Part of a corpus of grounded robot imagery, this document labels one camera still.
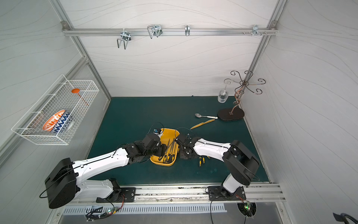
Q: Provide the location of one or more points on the orange white patterned bowl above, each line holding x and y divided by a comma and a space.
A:
51, 122

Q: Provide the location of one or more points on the white wire basket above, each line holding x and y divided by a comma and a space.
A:
58, 97

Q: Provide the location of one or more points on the metal loop hook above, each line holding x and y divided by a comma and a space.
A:
154, 30

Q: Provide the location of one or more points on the spoon with white cartoon handle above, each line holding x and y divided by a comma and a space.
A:
202, 116

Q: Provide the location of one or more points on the white vented strip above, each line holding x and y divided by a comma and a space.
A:
190, 208

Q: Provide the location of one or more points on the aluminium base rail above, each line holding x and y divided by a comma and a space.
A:
197, 193

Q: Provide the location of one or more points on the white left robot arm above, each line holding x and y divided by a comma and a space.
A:
71, 180

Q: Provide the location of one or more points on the yellow plastic storage box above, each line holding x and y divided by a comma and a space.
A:
168, 134

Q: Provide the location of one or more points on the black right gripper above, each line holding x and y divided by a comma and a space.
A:
179, 142

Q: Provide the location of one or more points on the small metal hook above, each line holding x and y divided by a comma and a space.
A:
187, 30

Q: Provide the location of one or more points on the copper hook stand pole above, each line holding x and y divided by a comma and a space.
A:
244, 85

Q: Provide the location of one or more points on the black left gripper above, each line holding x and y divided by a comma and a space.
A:
161, 150

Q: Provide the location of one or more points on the metal double hook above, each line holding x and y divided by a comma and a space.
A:
124, 39

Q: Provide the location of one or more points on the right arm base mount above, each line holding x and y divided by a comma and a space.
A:
218, 193

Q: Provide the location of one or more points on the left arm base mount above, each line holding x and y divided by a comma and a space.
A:
119, 194

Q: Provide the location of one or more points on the blue white patterned bowl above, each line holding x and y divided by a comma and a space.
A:
63, 123

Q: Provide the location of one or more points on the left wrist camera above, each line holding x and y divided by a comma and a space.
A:
158, 132

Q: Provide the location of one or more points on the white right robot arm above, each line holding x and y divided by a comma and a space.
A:
239, 160

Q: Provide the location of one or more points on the dark oval stand base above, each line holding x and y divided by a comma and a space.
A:
231, 114

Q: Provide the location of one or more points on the aluminium crossbar rail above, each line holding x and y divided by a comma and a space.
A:
166, 32

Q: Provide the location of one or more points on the round fan unit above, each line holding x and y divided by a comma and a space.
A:
247, 209

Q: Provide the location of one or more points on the orange spoon in basket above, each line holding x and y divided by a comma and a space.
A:
77, 92

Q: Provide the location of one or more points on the metal corner hook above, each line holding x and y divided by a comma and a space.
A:
255, 32

